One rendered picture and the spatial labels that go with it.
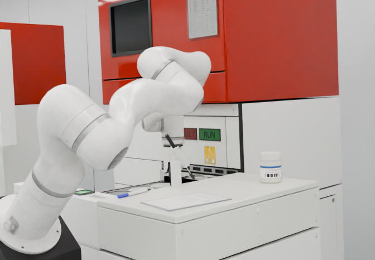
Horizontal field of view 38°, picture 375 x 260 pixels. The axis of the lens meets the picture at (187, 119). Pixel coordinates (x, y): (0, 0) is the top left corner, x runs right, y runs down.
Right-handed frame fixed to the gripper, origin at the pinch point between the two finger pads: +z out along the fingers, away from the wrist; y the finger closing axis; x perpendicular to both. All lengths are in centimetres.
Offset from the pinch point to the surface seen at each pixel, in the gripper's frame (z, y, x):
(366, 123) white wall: -12, -148, 75
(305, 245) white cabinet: 15, 21, 49
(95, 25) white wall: -102, -296, -167
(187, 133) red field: -18.2, -18.9, 0.2
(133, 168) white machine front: -1, -39, -32
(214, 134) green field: -18.2, -10.8, 13.5
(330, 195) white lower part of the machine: 15, -59, 55
